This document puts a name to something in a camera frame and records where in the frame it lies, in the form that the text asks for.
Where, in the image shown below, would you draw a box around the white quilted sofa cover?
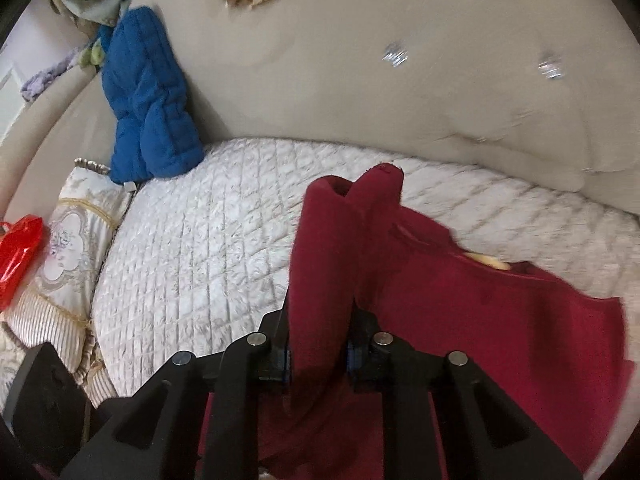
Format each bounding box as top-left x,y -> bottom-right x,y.
87,137 -> 640,411

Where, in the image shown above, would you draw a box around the beige tufted sofa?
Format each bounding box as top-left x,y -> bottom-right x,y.
0,0 -> 640,311

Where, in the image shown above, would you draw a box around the red plastic bag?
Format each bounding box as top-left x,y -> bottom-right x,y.
0,215 -> 45,313

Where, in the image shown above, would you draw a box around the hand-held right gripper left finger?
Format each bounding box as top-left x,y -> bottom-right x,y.
60,306 -> 292,480

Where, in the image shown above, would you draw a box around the cream floral embroidered pillow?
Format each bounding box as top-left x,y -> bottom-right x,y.
0,157 -> 133,411

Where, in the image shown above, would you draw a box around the blue quilted garment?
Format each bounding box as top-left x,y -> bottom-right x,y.
101,6 -> 205,184

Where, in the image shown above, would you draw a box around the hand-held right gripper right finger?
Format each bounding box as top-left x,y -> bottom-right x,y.
346,304 -> 584,480

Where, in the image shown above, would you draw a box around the purple fuzzy cloth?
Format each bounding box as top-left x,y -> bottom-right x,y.
20,50 -> 88,103

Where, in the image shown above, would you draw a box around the dark red fleece garment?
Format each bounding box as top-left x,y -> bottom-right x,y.
197,161 -> 636,480

